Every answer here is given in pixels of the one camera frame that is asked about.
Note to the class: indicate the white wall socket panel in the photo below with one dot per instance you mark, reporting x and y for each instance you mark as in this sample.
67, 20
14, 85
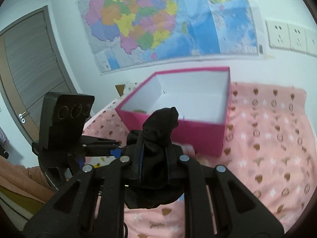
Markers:
291, 37

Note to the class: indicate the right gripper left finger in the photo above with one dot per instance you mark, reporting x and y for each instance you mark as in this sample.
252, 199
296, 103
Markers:
89, 201

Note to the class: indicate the pink cardboard box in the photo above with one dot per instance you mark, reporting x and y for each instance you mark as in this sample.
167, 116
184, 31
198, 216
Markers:
201, 97

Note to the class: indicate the colourful wall map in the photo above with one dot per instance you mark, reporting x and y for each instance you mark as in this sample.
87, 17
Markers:
127, 33

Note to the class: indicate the grey wooden door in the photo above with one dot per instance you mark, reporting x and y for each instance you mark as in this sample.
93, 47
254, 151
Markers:
31, 66

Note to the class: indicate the black soft cloth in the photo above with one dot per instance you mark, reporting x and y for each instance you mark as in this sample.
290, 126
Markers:
154, 177

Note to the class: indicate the pink patterned blanket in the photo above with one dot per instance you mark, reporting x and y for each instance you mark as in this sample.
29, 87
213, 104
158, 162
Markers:
270, 147

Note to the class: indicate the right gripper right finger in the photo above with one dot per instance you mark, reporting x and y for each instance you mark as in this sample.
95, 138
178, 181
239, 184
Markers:
217, 204

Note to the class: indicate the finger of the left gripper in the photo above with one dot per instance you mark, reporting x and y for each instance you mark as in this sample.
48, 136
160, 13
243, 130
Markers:
91, 140
100, 151

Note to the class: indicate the brown pillow corner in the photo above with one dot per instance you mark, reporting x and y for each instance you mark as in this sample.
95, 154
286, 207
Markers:
120, 89

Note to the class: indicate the pink sleeved left forearm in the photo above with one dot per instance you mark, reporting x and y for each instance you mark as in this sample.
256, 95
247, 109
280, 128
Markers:
28, 182

